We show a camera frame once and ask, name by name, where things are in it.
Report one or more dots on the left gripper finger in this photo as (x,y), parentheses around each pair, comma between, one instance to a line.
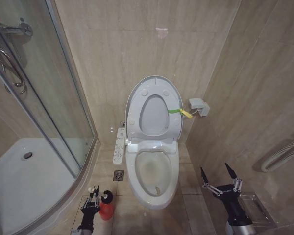
(87,202)
(96,199)

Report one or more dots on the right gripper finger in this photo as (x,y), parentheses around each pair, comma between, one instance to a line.
(234,177)
(208,182)

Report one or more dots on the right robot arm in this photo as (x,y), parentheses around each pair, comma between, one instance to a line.
(241,230)

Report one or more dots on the red brush holder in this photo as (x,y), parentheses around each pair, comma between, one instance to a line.
(106,211)

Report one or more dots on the white toilet bowl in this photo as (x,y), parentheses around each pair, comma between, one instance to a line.
(172,171)

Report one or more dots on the white toilet lid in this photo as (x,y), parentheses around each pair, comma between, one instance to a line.
(153,115)

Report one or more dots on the white toilet seat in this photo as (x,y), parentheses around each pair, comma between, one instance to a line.
(136,110)

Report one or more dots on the metal paper holder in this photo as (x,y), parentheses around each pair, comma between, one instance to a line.
(256,205)

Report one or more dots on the square metal floor drain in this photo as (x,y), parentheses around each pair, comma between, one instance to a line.
(118,175)

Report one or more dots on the brown dirt piece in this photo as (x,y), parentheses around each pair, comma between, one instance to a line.
(157,190)

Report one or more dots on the white bidet control panel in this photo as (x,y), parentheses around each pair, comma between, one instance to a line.
(118,149)

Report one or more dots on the white shower tray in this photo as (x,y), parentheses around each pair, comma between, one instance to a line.
(19,186)

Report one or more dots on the yellow tag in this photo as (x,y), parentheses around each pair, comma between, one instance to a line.
(186,113)

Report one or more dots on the round shower drain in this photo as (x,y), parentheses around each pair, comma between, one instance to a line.
(27,155)

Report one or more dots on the glass shower door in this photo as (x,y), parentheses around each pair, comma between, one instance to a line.
(51,85)

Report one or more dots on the chrome shower mixer valve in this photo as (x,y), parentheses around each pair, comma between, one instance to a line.
(19,29)

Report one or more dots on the grey wall socket box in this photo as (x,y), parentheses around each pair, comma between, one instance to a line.
(197,104)

